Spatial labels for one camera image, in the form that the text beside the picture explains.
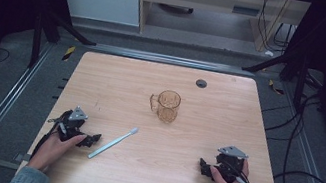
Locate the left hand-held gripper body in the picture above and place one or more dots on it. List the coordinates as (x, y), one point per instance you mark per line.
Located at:
(72, 124)

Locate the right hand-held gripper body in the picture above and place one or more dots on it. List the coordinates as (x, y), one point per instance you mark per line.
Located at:
(230, 162)

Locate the person's left hand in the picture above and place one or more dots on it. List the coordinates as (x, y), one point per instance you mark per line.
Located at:
(54, 148)

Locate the light blue toothbrush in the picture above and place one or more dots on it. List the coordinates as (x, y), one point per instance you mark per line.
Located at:
(111, 143)

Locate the clear amber glass mug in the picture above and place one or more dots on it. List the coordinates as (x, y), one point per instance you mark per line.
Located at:
(166, 106)

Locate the yellow black tape strip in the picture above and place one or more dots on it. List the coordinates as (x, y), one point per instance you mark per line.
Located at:
(276, 88)
(68, 53)

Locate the grey round table grommet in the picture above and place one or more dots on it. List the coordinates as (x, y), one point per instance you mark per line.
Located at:
(201, 83)

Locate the black metal stand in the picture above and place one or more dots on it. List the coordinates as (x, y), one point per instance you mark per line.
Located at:
(301, 78)
(36, 39)

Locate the grey metal table bracket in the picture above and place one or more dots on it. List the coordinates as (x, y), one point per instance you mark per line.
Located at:
(22, 157)

